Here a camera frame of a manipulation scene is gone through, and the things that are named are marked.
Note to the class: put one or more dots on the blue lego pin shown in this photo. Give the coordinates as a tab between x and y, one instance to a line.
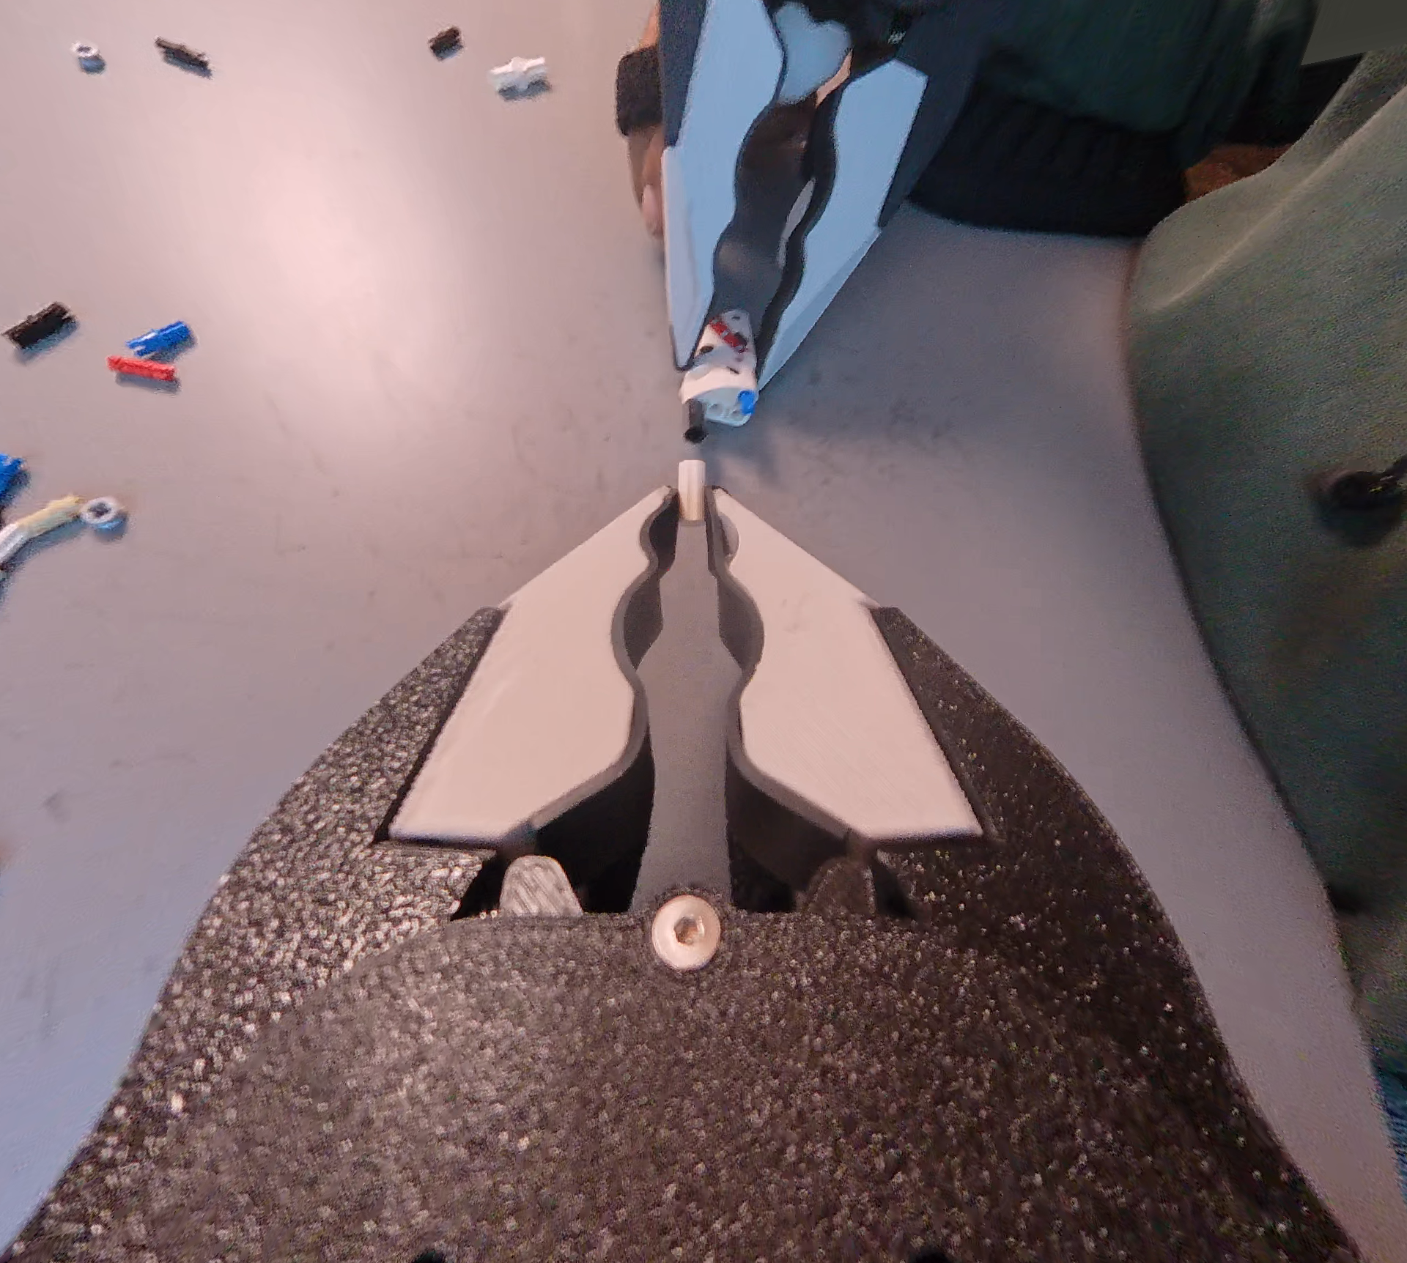
160	336
6	474

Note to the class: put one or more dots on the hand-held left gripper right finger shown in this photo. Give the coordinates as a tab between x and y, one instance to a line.
857	725

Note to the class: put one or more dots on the white spotted lego panel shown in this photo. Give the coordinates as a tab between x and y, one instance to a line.
719	395

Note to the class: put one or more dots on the black lego pin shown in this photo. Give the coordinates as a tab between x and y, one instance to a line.
445	40
38	323
181	54

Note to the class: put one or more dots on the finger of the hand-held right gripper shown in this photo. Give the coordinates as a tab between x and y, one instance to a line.
873	142
714	98

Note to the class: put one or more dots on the red lego pin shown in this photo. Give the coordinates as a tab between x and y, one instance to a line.
142	369

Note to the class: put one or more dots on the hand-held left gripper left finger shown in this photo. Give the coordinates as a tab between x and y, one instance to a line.
517	725

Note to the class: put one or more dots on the light grey lego bush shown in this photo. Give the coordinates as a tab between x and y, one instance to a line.
87	56
103	515

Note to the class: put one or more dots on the short black lego connector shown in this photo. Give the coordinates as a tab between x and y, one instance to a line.
693	426

